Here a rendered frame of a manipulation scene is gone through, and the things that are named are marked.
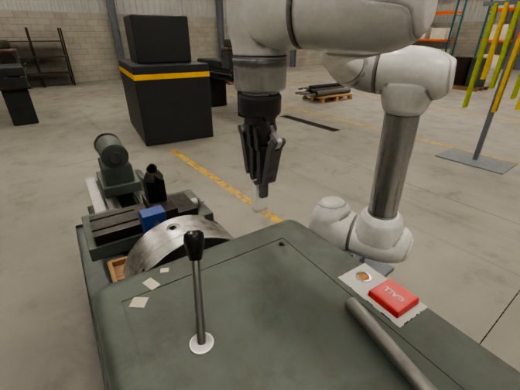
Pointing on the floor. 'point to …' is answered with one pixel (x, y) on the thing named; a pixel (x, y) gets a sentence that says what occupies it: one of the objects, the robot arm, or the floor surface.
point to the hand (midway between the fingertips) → (259, 194)
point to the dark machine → (165, 81)
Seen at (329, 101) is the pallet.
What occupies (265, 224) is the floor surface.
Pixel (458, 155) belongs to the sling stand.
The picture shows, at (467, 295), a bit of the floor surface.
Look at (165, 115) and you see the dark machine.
